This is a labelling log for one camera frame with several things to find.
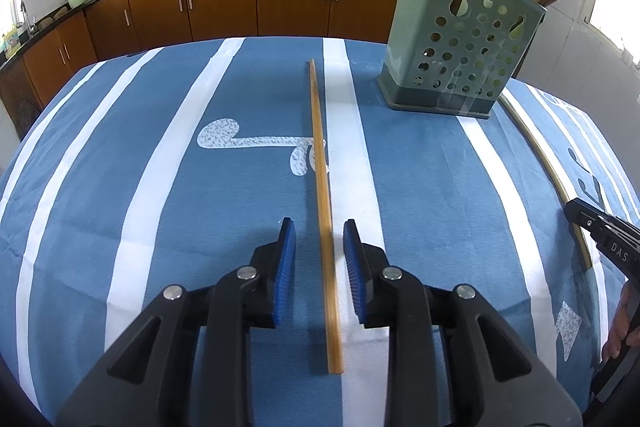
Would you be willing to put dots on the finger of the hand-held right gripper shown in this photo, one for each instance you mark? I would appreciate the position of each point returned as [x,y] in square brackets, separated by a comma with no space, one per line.
[612,242]

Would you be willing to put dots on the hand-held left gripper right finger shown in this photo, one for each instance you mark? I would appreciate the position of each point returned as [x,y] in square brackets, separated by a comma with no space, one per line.
[352,272]

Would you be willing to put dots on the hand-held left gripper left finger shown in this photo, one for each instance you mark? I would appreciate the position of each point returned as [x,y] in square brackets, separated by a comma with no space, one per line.
[284,272]

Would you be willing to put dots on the dark curved wooden chopstick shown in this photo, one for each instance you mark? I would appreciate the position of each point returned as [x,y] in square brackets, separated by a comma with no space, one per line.
[537,147]

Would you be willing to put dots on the green perforated chopstick holder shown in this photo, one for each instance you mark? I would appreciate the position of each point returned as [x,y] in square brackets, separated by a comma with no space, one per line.
[415,22]

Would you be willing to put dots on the person's right hand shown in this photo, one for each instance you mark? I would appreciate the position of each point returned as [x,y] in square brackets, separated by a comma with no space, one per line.
[619,327]

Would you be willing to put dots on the blue white striped tablecloth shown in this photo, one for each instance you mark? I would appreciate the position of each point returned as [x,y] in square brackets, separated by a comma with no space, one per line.
[150,182]

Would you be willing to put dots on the bright window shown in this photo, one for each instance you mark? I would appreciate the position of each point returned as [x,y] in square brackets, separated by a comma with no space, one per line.
[620,7]

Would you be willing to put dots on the yellow green sponge pack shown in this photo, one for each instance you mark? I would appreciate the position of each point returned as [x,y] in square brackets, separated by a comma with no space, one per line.
[11,41]

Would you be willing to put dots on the metal faucet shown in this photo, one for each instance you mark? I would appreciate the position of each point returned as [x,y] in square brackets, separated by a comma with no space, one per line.
[25,17]

